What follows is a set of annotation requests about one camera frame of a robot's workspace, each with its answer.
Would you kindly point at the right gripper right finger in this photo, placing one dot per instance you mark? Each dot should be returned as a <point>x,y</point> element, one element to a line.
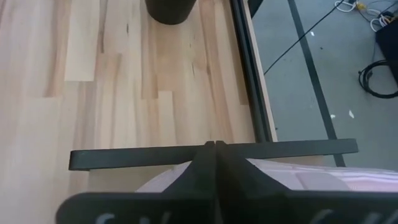
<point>236,177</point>

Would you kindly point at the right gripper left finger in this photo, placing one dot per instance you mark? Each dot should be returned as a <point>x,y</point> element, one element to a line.
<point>202,174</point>

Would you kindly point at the wooden shelf with black legs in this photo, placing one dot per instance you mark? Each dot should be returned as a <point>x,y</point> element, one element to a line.
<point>124,157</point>

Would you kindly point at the pink slide sandal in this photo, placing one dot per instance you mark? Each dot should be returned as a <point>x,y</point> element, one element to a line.
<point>326,179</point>

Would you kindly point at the green plant in black pot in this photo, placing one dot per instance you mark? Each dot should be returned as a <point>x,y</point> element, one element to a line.
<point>171,11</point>

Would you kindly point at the black box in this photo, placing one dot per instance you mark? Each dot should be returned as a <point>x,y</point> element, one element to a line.
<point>388,46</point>

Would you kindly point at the black metal table frame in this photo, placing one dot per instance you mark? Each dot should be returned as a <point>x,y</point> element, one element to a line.
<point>252,77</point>

